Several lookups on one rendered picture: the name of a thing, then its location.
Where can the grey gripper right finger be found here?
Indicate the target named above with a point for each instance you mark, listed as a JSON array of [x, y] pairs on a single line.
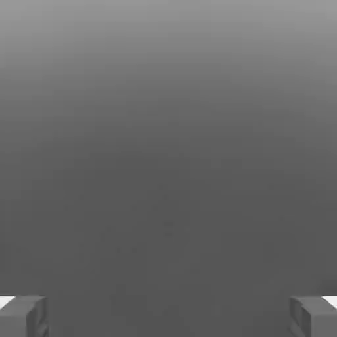
[[318, 318]]

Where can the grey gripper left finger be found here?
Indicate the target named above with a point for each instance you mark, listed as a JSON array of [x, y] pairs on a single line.
[[18, 318]]

